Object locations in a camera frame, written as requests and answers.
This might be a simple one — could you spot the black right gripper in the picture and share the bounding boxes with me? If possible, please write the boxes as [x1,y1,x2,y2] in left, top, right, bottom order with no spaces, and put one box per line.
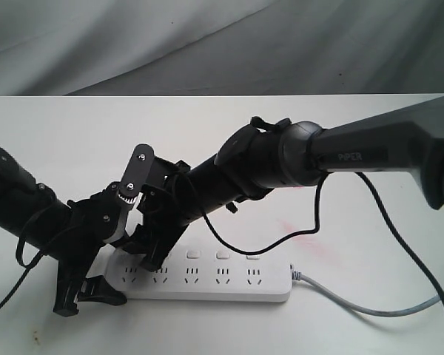
[117,158,190,272]

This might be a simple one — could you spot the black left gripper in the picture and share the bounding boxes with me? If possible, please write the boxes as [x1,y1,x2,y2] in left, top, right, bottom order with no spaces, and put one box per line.
[51,199,131,317]

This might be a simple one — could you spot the white five-outlet power strip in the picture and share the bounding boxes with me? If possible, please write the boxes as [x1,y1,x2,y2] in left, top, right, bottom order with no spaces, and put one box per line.
[104,246,292,302]

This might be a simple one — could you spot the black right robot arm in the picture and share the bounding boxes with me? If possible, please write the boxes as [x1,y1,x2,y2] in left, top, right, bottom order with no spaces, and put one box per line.
[115,96,444,271]

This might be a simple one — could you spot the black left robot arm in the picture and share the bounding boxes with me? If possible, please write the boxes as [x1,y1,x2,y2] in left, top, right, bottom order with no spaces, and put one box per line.
[0,147,130,317]

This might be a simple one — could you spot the grey wrinkled backdrop cloth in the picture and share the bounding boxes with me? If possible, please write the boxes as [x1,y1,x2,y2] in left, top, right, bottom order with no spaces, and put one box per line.
[0,1,444,95]

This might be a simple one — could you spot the left wrist camera white-faced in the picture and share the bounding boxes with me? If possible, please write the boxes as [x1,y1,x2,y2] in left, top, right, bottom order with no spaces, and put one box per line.
[90,181,135,244]

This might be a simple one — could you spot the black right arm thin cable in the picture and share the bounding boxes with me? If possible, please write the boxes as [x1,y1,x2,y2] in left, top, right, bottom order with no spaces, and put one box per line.
[166,169,329,254]

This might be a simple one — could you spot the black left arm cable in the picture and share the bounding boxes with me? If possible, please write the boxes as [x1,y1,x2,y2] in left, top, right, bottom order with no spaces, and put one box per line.
[0,206,71,322]

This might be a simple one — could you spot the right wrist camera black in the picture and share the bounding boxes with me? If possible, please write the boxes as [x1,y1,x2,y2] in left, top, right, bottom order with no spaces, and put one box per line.
[115,143,155,208]

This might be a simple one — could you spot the grey power cable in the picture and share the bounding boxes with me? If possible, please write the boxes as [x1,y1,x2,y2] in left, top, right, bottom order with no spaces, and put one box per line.
[289,265,444,319]

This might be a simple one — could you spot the black right arm thick cable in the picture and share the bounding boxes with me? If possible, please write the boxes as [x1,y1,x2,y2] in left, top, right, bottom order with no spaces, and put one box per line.
[354,171,444,355]

